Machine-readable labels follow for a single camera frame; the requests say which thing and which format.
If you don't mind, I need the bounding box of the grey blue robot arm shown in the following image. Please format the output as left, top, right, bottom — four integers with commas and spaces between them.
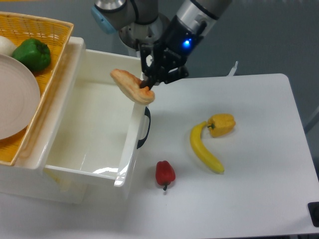
91, 0, 231, 88

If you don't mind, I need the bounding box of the black drawer handle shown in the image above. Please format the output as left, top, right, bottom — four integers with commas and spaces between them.
137, 107, 152, 149

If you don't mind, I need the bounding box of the yellow banana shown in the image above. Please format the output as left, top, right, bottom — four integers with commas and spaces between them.
189, 121, 225, 174

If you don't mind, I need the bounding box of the yellow woven basket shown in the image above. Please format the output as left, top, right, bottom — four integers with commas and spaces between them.
0, 11, 74, 166

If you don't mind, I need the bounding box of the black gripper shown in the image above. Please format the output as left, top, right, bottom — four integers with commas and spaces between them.
139, 16, 203, 90

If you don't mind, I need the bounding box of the green bell pepper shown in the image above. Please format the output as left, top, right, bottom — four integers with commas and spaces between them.
12, 38, 51, 72

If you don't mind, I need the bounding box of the triangle bread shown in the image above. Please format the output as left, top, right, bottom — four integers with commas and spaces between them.
110, 69, 155, 105

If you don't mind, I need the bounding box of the pink plate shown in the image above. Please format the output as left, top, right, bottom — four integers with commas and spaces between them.
0, 55, 40, 139

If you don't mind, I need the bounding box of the white onion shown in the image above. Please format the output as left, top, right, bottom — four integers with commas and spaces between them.
0, 36, 17, 57

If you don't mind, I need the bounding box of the upper white drawer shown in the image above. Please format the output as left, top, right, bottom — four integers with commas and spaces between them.
43, 48, 153, 188

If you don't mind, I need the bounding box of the red bell pepper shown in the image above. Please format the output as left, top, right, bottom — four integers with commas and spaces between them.
155, 160, 175, 191

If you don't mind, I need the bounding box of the yellow bell pepper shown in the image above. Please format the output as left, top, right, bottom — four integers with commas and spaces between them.
207, 114, 236, 137

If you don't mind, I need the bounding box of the black object at table edge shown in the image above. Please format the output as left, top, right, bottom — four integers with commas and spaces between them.
308, 202, 319, 228

